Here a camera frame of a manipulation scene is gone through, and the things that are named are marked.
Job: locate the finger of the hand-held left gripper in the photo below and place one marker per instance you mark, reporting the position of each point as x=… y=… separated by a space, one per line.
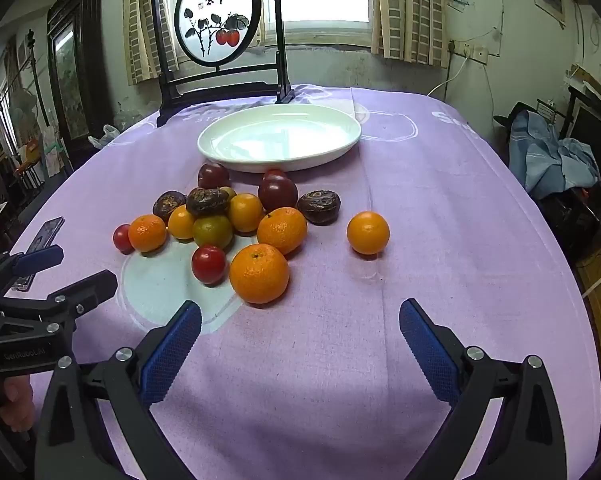
x=40 y=257
x=88 y=290

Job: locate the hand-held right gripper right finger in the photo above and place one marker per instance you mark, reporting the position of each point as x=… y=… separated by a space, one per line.
x=428 y=350

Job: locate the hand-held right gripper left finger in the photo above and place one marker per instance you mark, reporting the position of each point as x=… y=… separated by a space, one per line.
x=173 y=350

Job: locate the red cherry tomato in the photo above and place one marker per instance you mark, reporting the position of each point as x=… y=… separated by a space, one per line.
x=274 y=173
x=122 y=238
x=209 y=264

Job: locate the smooth small orange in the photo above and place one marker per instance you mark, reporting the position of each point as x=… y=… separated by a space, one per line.
x=182 y=222
x=245 y=211

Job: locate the large orange tangerine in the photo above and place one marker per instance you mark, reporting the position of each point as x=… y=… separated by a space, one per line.
x=259 y=272

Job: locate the green tangerine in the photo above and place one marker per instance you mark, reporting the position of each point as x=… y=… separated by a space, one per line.
x=213 y=231

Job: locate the small yellow-green fruit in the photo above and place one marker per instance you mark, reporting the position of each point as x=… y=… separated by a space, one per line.
x=229 y=192

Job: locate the dark purple tomato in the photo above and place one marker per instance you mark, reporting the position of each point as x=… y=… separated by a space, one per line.
x=213 y=175
x=278 y=193

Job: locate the white oval plate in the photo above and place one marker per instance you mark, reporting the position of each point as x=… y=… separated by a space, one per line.
x=280 y=140

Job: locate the person's left hand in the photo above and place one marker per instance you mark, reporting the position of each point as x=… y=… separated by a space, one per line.
x=19 y=402

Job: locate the smartphone with printed case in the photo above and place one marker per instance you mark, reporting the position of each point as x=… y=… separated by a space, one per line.
x=45 y=235

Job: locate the white plastic bag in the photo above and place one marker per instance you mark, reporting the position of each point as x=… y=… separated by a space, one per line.
x=105 y=135

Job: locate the dark wooden cabinet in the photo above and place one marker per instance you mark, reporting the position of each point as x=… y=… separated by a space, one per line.
x=88 y=35

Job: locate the blue cloth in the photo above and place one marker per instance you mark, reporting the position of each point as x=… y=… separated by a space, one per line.
x=545 y=155

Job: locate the beige checked curtain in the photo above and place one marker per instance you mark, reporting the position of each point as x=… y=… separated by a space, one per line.
x=140 y=35
x=410 y=10

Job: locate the black monitor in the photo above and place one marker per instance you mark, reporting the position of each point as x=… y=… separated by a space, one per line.
x=592 y=130

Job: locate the white wall socket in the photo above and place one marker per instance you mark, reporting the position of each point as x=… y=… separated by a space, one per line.
x=468 y=51

